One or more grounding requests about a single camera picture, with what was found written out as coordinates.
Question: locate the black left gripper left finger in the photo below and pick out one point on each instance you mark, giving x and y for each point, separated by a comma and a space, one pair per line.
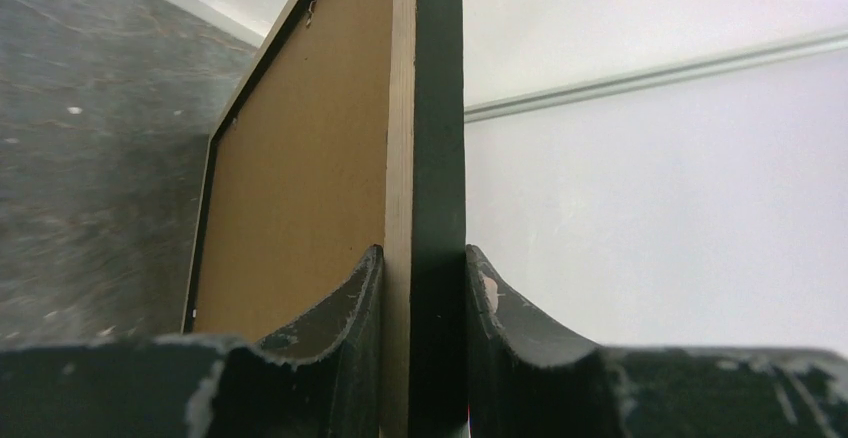
317, 376

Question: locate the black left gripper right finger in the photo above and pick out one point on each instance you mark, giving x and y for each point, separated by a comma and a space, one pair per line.
530, 376

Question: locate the light wooden picture frame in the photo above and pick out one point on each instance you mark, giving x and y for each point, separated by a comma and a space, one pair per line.
423, 384

